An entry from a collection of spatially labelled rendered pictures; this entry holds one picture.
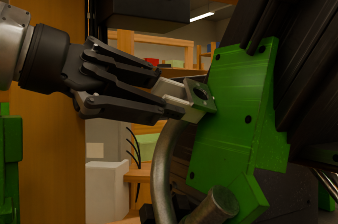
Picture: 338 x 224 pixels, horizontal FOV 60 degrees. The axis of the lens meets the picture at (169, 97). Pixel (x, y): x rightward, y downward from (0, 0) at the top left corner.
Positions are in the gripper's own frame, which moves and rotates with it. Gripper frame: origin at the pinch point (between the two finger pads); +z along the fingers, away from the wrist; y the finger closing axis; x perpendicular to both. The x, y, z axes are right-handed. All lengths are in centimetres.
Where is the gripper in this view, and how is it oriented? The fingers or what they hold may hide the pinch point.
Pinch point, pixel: (179, 100)
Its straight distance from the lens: 41.4
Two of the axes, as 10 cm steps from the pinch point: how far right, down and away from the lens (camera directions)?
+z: 8.5, 2.6, 4.7
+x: -5.0, 6.8, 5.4
